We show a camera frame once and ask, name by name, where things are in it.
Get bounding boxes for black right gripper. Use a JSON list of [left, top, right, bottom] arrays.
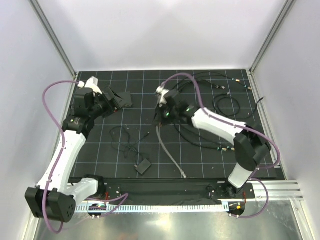
[[153, 102, 179, 126]]

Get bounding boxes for thick black cable lifted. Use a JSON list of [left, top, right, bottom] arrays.
[[181, 70, 236, 83]]

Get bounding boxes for left aluminium corner post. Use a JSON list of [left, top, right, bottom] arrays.
[[28, 0, 77, 79]]

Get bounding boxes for black cable bundle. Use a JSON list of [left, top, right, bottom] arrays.
[[109, 126, 152, 163]]

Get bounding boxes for white slotted cable duct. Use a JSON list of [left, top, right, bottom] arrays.
[[75, 202, 229, 214]]

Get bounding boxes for black cable with teal plug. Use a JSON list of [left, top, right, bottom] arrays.
[[212, 91, 241, 118]]

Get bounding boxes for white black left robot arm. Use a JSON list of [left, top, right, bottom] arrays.
[[25, 87, 127, 223]]

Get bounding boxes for grey ethernet cable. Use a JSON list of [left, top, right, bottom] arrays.
[[155, 124, 188, 179]]

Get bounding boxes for right aluminium corner post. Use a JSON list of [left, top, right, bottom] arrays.
[[249, 0, 296, 75]]

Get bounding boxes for aluminium corner post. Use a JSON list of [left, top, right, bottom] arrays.
[[28, 0, 77, 79], [249, 0, 296, 75]]

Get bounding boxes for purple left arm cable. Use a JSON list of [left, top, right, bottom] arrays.
[[42, 80, 130, 233]]

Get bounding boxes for aluminium front frame rail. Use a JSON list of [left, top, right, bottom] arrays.
[[29, 181, 305, 205]]

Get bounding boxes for black ethernet cable pulled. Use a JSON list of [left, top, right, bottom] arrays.
[[172, 79, 226, 92]]

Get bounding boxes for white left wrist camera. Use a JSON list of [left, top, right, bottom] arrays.
[[77, 76, 103, 95]]

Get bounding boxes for black network switch box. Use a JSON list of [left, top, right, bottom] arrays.
[[115, 91, 133, 108]]

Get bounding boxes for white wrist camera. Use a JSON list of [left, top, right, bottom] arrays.
[[77, 76, 103, 95], [155, 86, 169, 106]]

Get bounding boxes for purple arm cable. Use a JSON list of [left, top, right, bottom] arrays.
[[42, 80, 130, 233], [161, 72, 281, 220]]

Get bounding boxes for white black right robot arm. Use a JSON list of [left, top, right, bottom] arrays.
[[154, 86, 271, 198]]

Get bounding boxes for small black adapter box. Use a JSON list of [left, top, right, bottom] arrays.
[[135, 159, 152, 175]]

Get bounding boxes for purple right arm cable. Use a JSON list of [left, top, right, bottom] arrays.
[[161, 72, 281, 220]]

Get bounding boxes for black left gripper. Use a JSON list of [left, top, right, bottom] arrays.
[[88, 86, 127, 120]]

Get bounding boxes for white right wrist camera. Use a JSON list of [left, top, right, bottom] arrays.
[[155, 86, 169, 106]]

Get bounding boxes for black grid mat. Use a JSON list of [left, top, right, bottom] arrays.
[[46, 69, 286, 180]]

